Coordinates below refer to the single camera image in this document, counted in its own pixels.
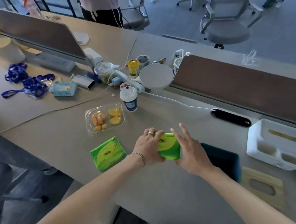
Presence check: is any white charger plug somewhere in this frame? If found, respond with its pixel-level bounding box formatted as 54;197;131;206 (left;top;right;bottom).
172;49;186;61

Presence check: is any white charging cable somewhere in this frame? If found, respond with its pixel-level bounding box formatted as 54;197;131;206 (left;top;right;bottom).
123;33;142;73

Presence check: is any yellow lidded small bottle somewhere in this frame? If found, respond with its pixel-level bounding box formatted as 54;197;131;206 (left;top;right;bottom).
127;58;141;78

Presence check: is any thin grey cable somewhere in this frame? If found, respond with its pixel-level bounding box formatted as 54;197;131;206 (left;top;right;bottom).
0;89;116;152

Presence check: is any white hexagonal device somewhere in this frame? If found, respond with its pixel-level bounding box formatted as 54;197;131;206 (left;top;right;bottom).
72;31;91;46

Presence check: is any thin wrist bracelet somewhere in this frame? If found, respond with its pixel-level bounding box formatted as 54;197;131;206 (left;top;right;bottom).
131;151;146;168

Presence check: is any blue lanyards bundle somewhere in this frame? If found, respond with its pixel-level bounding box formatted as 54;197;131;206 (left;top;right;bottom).
0;60;57;101

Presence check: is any wooden tissue box lid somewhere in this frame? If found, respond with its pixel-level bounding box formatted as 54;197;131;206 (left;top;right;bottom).
239;164;287;211

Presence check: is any person's left forearm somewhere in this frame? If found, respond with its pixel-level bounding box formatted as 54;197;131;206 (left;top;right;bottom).
12;153;149;224

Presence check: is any light blue wet wipes pack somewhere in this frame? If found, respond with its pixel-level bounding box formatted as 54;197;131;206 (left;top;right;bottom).
48;79;79;98

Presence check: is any black oblong desk grommet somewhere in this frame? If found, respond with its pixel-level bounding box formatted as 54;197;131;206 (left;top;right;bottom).
210;106;252;130

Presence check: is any white paper cup with lid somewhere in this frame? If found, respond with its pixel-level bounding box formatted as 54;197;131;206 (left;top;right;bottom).
119;85;140;113

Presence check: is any white power strip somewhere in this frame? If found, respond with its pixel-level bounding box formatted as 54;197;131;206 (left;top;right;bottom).
111;68;146;95

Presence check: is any person's right hand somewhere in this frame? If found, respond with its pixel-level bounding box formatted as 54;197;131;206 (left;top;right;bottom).
170;121;215;179

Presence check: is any person's left hand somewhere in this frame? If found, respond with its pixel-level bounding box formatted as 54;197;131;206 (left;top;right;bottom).
131;126;168;166

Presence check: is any clear plastic fruit container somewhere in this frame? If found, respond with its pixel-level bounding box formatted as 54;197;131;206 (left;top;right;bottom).
84;102;129;137

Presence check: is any clear plastic cup with lid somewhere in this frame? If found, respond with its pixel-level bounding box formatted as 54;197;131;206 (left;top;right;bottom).
93;61;116;85

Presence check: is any green tissue packet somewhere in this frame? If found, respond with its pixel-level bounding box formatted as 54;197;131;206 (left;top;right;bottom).
154;131;182;162
89;136;129;174

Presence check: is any silver power bank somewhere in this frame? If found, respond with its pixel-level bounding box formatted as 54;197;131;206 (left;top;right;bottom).
71;73;96;91

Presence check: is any dark teal box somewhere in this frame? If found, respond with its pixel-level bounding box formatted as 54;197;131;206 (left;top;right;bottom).
200;140;242;186

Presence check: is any white tissue box organizer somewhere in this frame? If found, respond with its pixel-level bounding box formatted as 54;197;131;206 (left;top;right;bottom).
244;116;296;174

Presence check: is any person's right forearm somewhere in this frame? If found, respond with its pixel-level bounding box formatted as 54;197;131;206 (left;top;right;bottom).
199;160;296;224

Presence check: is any brown desk divider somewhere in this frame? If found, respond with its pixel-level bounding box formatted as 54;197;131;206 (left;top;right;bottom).
169;47;296;140

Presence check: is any white cable bundle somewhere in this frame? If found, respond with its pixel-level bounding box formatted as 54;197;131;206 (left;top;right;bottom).
240;49;261;67

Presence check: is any white power cable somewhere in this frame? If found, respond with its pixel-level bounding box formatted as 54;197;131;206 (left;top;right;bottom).
144;86;214;115

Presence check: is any white round container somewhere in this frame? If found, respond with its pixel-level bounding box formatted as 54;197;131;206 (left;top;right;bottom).
0;36;27;65

